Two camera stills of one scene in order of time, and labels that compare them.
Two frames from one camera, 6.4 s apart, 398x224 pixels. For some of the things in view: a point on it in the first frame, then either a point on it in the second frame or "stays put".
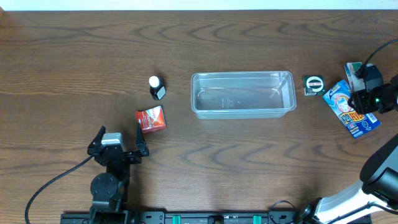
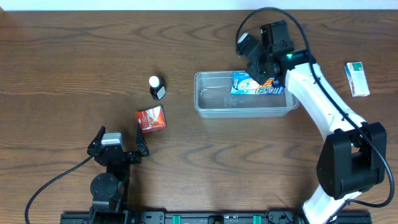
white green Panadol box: (356, 84) stays put
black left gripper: (142, 150) stays put
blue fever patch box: (357, 124) to (244, 83)
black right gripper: (360, 101) to (259, 72)
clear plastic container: (242, 95) stays put
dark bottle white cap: (157, 88) stays put
